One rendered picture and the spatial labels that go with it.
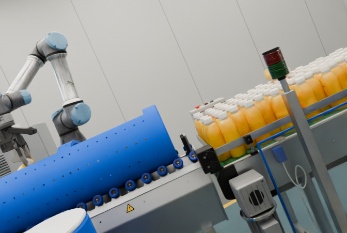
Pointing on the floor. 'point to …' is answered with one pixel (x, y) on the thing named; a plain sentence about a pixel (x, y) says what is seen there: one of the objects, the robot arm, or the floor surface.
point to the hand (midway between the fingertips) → (29, 161)
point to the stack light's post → (315, 160)
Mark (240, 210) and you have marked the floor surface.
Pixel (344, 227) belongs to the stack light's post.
